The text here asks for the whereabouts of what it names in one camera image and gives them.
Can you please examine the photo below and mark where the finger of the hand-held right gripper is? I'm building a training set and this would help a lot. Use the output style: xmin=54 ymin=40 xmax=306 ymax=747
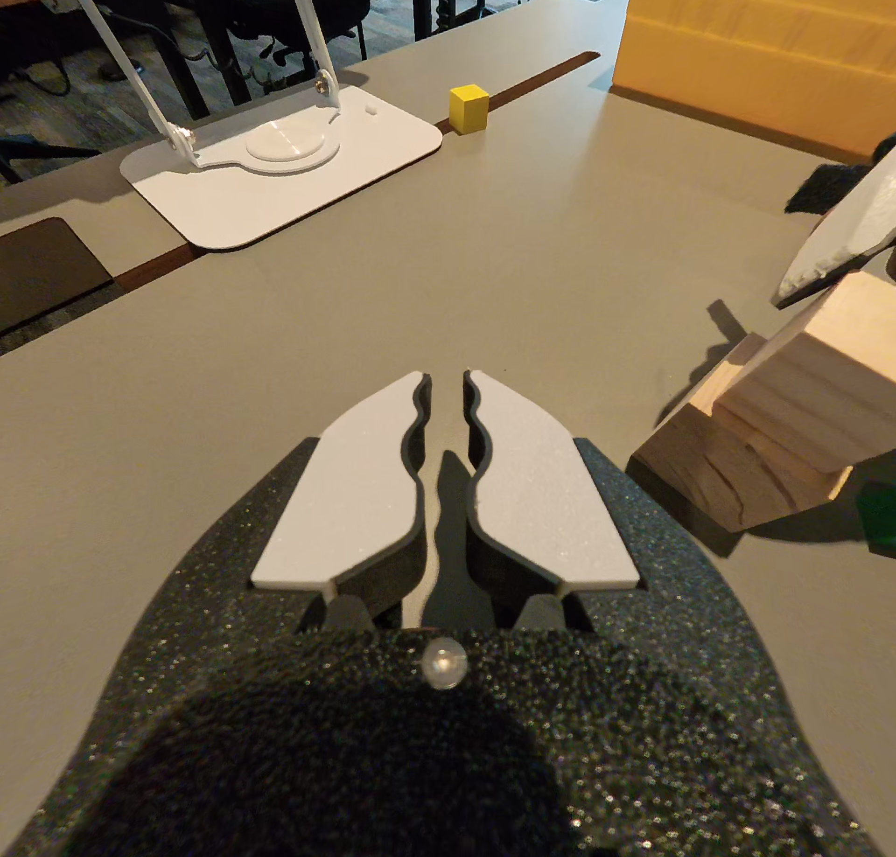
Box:
xmin=773 ymin=164 xmax=896 ymax=310

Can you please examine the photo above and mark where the green wooden cube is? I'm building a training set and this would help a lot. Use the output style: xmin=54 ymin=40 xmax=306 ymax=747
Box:
xmin=857 ymin=482 xmax=896 ymax=558

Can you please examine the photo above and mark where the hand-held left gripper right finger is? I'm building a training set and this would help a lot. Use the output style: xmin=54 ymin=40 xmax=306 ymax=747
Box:
xmin=462 ymin=369 xmax=642 ymax=599

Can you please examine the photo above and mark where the white lamp stand base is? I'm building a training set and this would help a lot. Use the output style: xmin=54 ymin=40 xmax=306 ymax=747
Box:
xmin=55 ymin=0 xmax=443 ymax=249

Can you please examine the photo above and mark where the large natural wooden cube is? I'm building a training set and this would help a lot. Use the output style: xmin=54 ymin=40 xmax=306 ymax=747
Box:
xmin=630 ymin=332 xmax=852 ymax=532

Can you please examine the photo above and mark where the small natural wooden cube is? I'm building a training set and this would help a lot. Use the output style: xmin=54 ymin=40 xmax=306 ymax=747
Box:
xmin=714 ymin=272 xmax=896 ymax=504

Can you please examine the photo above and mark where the yellow padded panel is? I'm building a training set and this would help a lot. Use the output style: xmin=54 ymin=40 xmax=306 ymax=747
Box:
xmin=612 ymin=0 xmax=896 ymax=165

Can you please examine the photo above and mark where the black office chair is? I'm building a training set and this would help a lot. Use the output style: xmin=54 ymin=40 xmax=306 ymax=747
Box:
xmin=224 ymin=0 xmax=372 ymax=95

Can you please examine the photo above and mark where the black desk panel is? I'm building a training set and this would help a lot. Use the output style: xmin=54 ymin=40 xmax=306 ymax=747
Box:
xmin=0 ymin=216 xmax=114 ymax=333

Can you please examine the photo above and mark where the yellow wooden cube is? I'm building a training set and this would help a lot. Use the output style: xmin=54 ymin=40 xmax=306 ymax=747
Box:
xmin=449 ymin=84 xmax=490 ymax=134

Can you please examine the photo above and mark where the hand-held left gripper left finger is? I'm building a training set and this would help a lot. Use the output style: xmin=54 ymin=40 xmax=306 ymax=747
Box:
xmin=250 ymin=370 xmax=433 ymax=600

